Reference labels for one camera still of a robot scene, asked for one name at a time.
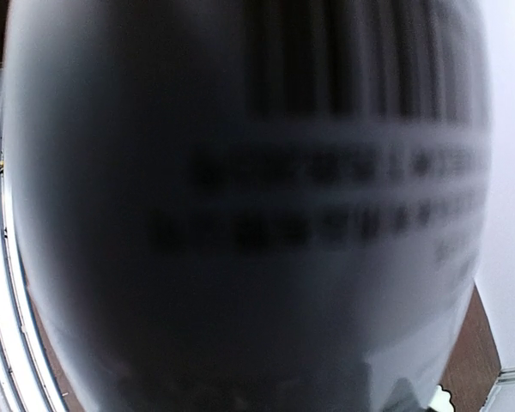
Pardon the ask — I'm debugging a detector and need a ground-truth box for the front aluminium rail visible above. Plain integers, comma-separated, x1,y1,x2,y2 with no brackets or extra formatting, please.
0,66,67,411

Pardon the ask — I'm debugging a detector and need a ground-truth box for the right aluminium corner post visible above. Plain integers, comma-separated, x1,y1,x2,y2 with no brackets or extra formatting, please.
481,368,515,412

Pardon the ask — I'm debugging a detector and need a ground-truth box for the white scalloped bowl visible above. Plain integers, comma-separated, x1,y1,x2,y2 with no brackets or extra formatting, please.
426,385,455,412

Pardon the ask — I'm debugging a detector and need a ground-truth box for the white shuttlecock tube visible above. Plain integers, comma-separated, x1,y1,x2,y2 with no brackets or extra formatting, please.
3,1,491,411

